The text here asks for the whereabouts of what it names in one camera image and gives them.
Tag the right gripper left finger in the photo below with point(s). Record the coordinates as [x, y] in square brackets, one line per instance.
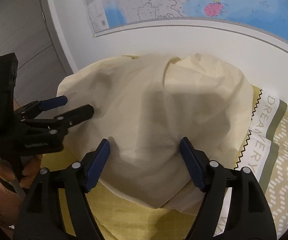
[40, 216]

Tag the grey wardrobe door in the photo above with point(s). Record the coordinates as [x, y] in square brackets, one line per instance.
[27, 29]

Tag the pink sleeve left forearm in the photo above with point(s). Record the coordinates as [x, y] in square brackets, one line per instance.
[10, 205]

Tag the person's left hand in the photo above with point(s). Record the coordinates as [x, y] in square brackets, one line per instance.
[29, 173]

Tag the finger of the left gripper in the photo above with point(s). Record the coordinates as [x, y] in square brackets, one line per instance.
[63, 121]
[33, 109]

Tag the patterned bed sheet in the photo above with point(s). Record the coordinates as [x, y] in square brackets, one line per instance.
[264, 151]

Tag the cream jacket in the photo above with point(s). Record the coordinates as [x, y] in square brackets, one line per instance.
[144, 106]

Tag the colourful wall map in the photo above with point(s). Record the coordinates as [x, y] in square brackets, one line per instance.
[269, 15]

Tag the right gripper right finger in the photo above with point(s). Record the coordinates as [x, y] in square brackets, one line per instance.
[249, 216]

